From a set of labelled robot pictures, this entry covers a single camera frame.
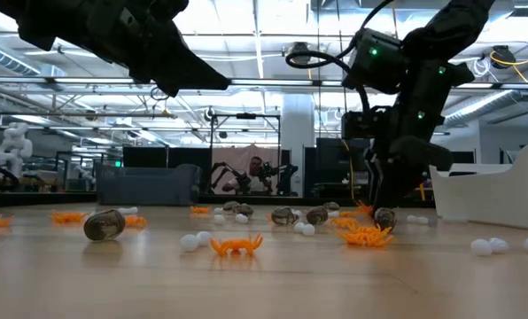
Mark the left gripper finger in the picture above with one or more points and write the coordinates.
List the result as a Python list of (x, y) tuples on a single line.
[(188, 66)]

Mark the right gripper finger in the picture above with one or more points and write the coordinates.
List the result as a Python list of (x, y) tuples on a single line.
[(399, 186), (372, 173)]

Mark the dark brown plastic toy bug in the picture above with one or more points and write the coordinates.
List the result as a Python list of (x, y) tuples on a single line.
[(385, 218), (317, 215), (246, 210), (331, 206), (230, 205), (284, 215)]

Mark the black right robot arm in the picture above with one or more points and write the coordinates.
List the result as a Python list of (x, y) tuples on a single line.
[(445, 26)]

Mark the black background robot arm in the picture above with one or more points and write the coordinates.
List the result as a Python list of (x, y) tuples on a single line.
[(242, 179), (286, 170)]

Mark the long ceiling light strip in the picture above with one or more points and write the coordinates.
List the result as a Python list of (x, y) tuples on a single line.
[(268, 82)]

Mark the white plastic bin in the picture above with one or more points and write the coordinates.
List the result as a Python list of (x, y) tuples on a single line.
[(490, 199)]

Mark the pink backdrop cloth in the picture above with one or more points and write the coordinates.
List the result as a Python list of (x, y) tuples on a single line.
[(228, 155)]

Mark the person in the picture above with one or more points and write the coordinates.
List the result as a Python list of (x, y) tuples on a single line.
[(256, 166)]

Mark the dark grey plastic bin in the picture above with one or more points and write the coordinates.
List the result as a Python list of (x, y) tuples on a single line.
[(149, 186)]

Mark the small white background robot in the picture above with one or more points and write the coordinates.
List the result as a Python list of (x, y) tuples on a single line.
[(85, 173)]

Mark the large white background robot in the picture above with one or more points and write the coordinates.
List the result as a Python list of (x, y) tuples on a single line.
[(13, 148)]

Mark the large grey stone left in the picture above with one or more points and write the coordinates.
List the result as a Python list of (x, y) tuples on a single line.
[(104, 225)]

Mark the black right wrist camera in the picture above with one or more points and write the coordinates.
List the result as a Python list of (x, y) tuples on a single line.
[(366, 124)]

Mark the silver ventilation duct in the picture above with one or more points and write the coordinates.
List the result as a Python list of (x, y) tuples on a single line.
[(476, 106), (7, 59)]

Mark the black background rig frame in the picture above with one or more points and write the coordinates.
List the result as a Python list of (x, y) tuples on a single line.
[(245, 116)]

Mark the black table frame rail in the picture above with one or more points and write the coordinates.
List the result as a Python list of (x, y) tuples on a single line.
[(47, 198)]

